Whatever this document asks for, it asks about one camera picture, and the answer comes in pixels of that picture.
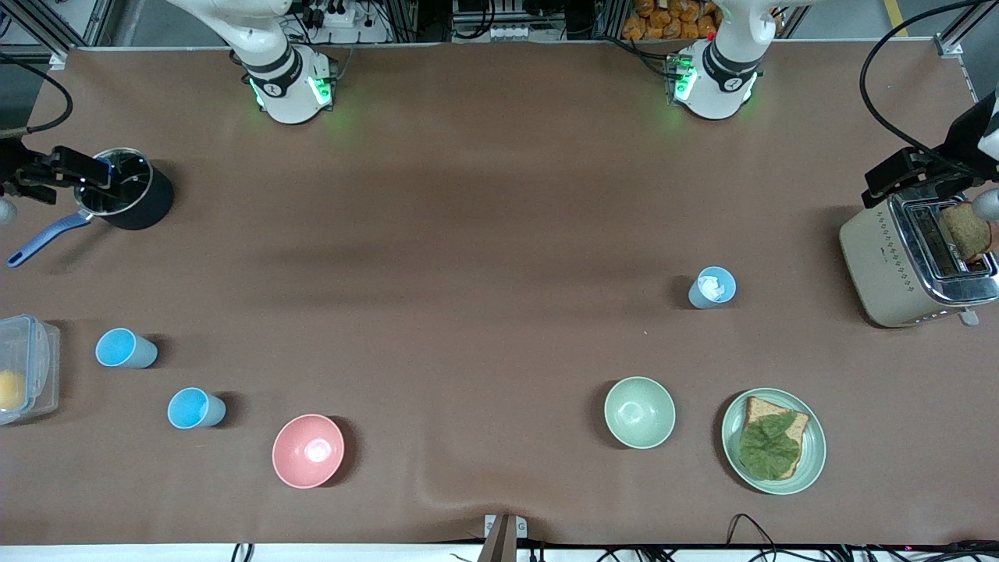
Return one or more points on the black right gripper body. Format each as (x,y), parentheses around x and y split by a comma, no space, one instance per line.
(14,168)

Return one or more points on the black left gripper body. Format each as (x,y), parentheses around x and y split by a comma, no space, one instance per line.
(961,140)

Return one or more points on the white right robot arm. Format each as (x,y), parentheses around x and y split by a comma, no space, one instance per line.
(273,74)

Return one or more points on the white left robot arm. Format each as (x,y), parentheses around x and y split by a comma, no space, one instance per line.
(722,74)

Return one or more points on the brown toast slice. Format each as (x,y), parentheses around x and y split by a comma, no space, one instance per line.
(966,230)

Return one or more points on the beige chrome toaster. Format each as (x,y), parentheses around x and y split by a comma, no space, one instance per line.
(878,269)

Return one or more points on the clear plastic food container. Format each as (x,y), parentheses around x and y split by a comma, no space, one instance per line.
(35,367)

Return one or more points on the blue plastic cup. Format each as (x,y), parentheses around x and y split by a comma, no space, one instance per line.
(121,348)
(191,408)

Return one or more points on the yellow food piece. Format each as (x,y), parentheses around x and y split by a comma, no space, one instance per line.
(9,389)

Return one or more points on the crumpled white paper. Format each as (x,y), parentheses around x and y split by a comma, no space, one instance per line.
(711,288)

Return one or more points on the blue cup with white paper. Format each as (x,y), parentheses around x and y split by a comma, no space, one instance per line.
(700,297)

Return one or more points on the brown bread slice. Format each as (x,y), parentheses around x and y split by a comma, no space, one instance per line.
(761,408)

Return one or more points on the orange snack bag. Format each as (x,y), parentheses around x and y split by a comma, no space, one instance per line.
(671,19)

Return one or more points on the light green plate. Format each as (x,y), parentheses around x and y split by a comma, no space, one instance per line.
(812,460)

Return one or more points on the green lettuce leaf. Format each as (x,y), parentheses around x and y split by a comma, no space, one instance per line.
(769,446)

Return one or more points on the white power strip with plugs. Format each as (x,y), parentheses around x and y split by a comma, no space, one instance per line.
(332,17)

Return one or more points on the light green bowl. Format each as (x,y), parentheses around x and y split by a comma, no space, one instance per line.
(639,412)

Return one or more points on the pink bowl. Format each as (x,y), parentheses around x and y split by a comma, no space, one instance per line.
(307,451)

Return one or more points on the aluminium frame post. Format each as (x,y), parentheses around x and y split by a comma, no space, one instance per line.
(55,23)
(956,35)

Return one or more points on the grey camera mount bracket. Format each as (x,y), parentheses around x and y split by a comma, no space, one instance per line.
(502,538)

